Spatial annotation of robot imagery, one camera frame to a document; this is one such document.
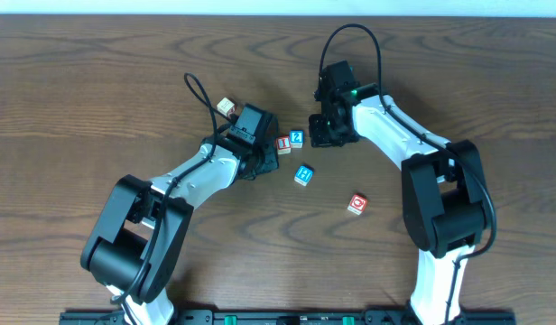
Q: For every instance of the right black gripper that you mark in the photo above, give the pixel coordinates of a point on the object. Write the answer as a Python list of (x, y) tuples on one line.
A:
[(321, 134)]

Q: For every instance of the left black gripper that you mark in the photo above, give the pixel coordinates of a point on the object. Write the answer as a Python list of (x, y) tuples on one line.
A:
[(269, 158)]

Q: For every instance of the red letter I block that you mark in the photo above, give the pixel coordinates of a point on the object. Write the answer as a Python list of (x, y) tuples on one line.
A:
[(283, 145)]

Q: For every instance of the blue number 2 block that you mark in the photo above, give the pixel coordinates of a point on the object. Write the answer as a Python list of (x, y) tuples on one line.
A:
[(296, 139)]

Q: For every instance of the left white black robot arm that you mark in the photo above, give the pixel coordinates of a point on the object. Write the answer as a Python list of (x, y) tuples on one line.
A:
[(136, 241)]

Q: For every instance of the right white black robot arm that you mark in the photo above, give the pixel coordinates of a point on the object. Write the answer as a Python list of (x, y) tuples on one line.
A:
[(445, 210)]

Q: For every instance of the plain tan wooden block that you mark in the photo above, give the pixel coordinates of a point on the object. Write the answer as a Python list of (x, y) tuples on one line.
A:
[(226, 107)]

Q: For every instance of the blue letter H block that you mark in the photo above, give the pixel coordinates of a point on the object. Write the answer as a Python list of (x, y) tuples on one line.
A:
[(303, 175)]

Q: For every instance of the red letter Q block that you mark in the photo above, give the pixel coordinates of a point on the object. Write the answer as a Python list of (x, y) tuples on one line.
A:
[(357, 204)]

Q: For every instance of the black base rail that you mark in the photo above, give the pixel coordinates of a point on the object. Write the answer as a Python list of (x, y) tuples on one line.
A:
[(206, 317)]

